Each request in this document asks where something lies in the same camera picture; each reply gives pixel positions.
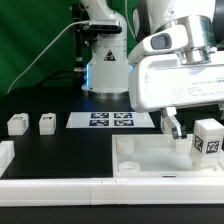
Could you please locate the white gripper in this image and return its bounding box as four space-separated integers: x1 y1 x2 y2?
129 51 224 140

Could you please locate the white square tabletop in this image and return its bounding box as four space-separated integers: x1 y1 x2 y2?
112 134 224 178

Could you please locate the white marker sheet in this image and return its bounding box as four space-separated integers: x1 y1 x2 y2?
66 112 154 128

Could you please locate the white U-shaped fence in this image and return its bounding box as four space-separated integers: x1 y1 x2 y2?
0 142 224 207

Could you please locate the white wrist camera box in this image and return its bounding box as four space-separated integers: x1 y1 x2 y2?
128 25 188 65

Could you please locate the black cable at base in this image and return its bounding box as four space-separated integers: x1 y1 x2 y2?
39 69 88 88

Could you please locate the white cable right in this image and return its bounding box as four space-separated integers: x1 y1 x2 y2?
124 0 138 41

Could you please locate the white cable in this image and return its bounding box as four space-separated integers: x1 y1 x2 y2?
6 20 91 94
124 0 138 41

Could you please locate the white cable left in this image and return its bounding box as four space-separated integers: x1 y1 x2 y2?
6 20 91 94

